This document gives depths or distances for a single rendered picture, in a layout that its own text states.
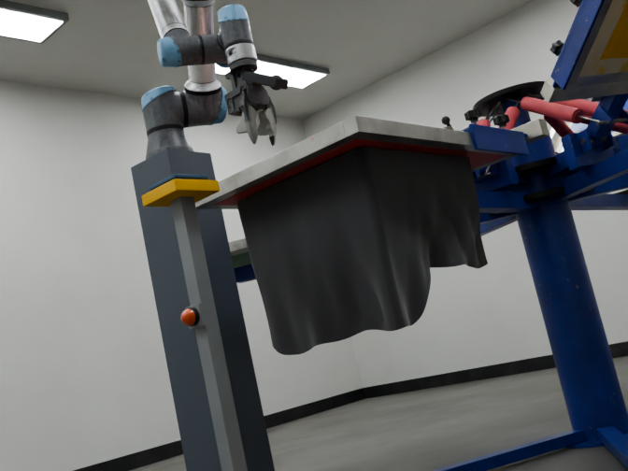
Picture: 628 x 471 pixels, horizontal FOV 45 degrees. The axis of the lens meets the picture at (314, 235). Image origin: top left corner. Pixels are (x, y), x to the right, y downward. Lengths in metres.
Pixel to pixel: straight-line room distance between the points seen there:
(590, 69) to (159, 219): 1.34
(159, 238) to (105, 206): 3.92
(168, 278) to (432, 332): 5.14
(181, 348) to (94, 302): 3.72
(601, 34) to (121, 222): 4.64
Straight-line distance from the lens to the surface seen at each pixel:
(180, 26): 2.07
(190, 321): 1.70
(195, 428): 2.29
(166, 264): 2.31
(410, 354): 7.42
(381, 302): 1.73
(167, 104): 2.44
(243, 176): 1.89
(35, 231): 5.89
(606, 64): 2.42
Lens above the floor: 0.50
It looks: 9 degrees up
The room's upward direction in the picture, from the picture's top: 12 degrees counter-clockwise
